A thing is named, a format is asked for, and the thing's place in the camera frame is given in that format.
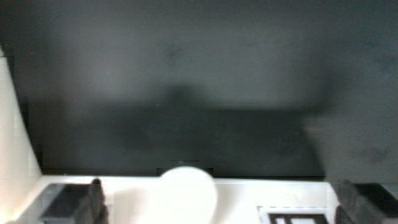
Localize white front drawer box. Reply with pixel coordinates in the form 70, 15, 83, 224
22, 165, 340, 224

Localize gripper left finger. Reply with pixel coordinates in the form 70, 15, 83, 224
40, 179, 108, 224

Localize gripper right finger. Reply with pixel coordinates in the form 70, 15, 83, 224
331, 181, 398, 224

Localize white drawer cabinet frame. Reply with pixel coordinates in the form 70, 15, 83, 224
0, 47, 40, 224

